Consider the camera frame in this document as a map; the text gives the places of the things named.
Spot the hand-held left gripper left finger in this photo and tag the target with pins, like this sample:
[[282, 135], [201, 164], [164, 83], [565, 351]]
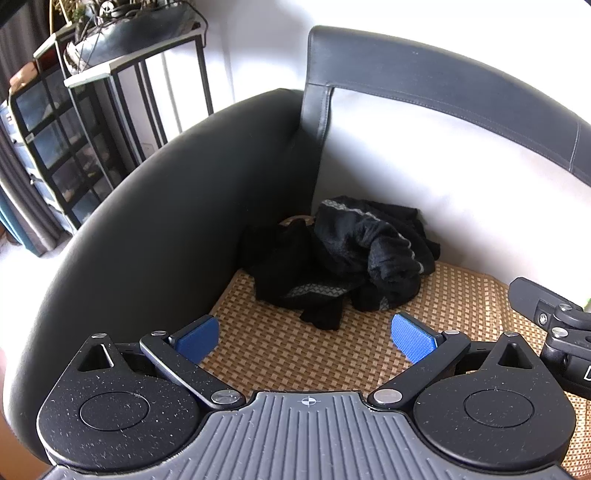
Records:
[[198, 339]]

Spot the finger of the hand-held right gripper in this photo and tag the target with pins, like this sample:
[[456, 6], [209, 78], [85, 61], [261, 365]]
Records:
[[526, 295]]

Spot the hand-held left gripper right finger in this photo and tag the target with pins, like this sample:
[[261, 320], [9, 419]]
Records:
[[413, 339]]

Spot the black sweater with grey band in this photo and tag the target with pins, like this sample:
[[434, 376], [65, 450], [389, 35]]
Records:
[[369, 249]]

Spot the woven tan seat mat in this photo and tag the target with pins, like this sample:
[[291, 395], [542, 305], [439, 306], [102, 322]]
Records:
[[286, 355]]

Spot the black leather sofa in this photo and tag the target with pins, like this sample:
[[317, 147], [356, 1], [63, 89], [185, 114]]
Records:
[[161, 230]]

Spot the white sofa back cushion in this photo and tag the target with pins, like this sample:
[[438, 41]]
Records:
[[461, 184]]

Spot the teal curtain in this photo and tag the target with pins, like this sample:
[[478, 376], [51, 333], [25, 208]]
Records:
[[9, 217]]

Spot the black grid storage cabinet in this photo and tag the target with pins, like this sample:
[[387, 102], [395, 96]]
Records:
[[46, 138]]

